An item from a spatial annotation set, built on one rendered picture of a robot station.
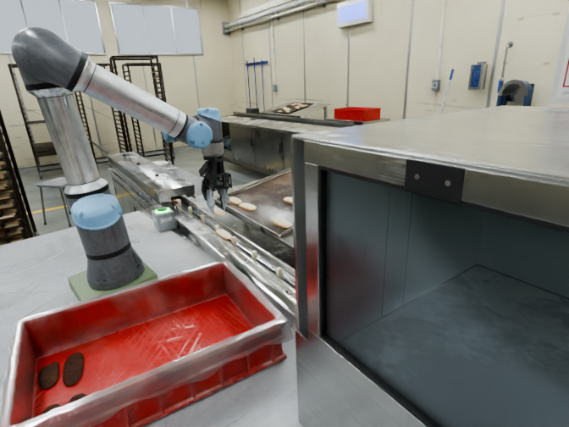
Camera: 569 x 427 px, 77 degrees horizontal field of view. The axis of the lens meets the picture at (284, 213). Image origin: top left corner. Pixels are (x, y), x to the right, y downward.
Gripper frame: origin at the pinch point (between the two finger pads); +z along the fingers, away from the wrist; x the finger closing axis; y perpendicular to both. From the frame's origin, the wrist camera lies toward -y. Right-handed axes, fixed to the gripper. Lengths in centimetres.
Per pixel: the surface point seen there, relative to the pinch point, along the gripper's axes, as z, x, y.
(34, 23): -155, -13, -699
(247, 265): 7.7, -5.9, 33.0
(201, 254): 11.9, -11.3, 9.0
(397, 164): -35, -22, 97
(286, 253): 12.0, 12.0, 26.9
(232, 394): 12, -29, 69
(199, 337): 12, -28, 50
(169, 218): 6.9, -12.3, -20.1
